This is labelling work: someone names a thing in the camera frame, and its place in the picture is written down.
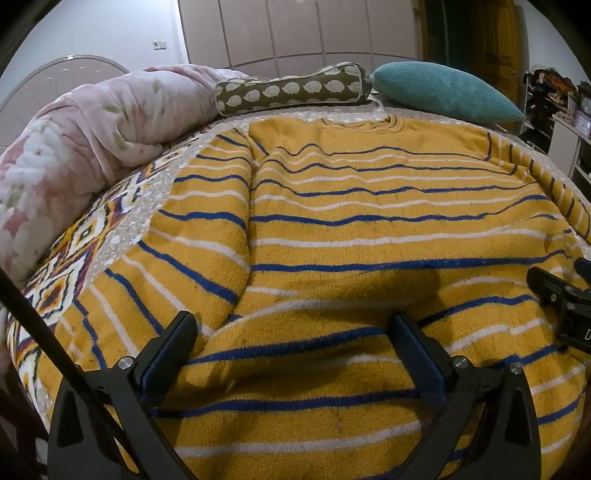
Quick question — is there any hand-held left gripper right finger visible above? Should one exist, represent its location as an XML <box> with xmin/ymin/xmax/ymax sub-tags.
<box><xmin>390</xmin><ymin>313</ymin><xmax>542</xmax><ymax>480</ymax></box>

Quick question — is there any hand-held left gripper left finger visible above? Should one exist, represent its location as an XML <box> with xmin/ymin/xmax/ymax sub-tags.
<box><xmin>47</xmin><ymin>311</ymin><xmax>199</xmax><ymax>480</ymax></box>

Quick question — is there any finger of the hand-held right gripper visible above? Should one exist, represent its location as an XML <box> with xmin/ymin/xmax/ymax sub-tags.
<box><xmin>527</xmin><ymin>265</ymin><xmax>575</xmax><ymax>324</ymax></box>

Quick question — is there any yellow striped knit sweater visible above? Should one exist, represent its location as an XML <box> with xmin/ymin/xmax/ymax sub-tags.
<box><xmin>60</xmin><ymin>114</ymin><xmax>591</xmax><ymax>480</ymax></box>

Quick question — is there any shelf with piled clothes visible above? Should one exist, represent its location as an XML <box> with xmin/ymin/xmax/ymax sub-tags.
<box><xmin>523</xmin><ymin>68</ymin><xmax>583</xmax><ymax>155</ymax></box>

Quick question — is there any white side cabinet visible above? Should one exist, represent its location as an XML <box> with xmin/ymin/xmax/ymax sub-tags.
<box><xmin>549</xmin><ymin>114</ymin><xmax>591</xmax><ymax>204</ymax></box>

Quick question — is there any beige patterned bedspread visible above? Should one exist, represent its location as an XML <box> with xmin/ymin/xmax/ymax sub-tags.
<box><xmin>7</xmin><ymin>102</ymin><xmax>591</xmax><ymax>430</ymax></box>

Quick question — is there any teal ribbed pillow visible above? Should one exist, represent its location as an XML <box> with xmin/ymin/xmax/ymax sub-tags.
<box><xmin>370</xmin><ymin>61</ymin><xmax>527</xmax><ymax>124</ymax></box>

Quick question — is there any pink floral quilt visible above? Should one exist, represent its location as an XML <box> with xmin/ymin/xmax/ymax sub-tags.
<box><xmin>0</xmin><ymin>65</ymin><xmax>252</xmax><ymax>289</ymax></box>

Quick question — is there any brown wooden door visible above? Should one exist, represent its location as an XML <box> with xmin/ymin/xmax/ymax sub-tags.
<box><xmin>424</xmin><ymin>0</ymin><xmax>525</xmax><ymax>116</ymax></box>

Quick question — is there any white arched headboard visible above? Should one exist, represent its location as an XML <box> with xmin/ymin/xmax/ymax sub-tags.
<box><xmin>0</xmin><ymin>54</ymin><xmax>132</xmax><ymax>151</ymax></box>

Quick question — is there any brown hedgehog print bolster pillow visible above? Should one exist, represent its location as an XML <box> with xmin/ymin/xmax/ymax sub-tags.
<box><xmin>216</xmin><ymin>62</ymin><xmax>373</xmax><ymax>116</ymax></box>

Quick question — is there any beige panelled wardrobe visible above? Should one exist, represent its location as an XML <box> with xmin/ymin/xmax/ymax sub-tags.
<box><xmin>178</xmin><ymin>0</ymin><xmax>428</xmax><ymax>77</ymax></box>

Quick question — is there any black cable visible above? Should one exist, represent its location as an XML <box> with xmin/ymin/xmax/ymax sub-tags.
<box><xmin>0</xmin><ymin>267</ymin><xmax>144</xmax><ymax>480</ymax></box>

